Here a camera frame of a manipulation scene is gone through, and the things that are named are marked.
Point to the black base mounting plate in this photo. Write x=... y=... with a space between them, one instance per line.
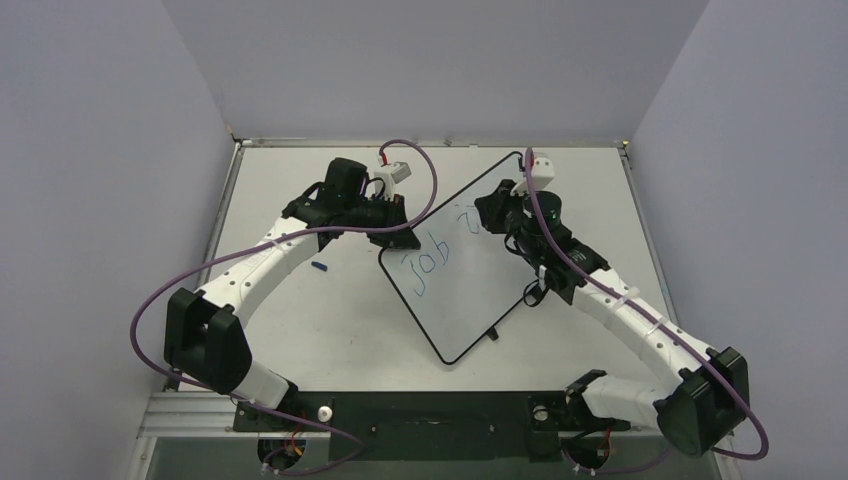
x=432 y=426

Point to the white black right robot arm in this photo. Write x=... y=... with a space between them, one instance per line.
x=699 y=394

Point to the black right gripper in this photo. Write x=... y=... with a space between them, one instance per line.
x=497 y=206

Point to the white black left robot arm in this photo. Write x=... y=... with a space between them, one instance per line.
x=204 y=335

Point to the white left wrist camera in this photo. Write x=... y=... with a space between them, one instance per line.
x=387 y=176

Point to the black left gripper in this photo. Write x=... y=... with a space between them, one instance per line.
x=403 y=239

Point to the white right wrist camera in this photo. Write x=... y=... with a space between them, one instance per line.
x=537 y=170

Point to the black framed whiteboard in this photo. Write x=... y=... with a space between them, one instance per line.
x=462 y=281

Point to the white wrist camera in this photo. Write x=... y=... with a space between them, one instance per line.
x=537 y=170
x=387 y=176

